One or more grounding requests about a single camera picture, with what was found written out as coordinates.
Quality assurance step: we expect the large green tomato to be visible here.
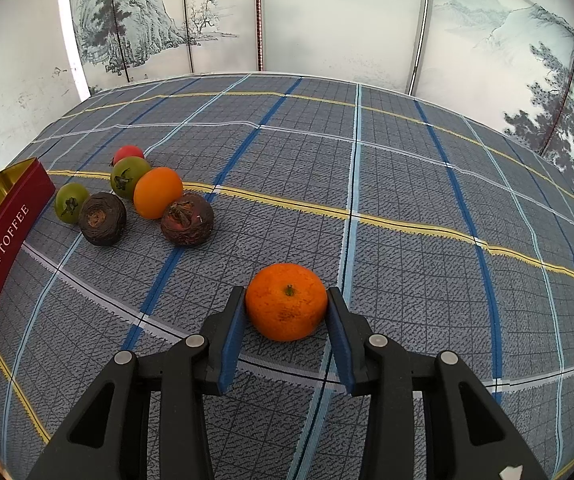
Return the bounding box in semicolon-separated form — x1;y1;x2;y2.
54;182;89;224

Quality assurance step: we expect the painted landscape folding screen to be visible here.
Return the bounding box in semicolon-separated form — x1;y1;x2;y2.
69;0;574;190

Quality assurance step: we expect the textured orange mandarin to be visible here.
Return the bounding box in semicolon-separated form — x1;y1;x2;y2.
245;263;327;342

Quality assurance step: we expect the smooth orange fruit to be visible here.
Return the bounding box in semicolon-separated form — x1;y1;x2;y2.
133;167;184;220

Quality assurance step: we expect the small red tomato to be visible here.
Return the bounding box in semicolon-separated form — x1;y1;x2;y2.
110;144;145;166

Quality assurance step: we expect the dark reddish brown passion fruit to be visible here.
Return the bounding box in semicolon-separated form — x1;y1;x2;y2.
160;193;214;247

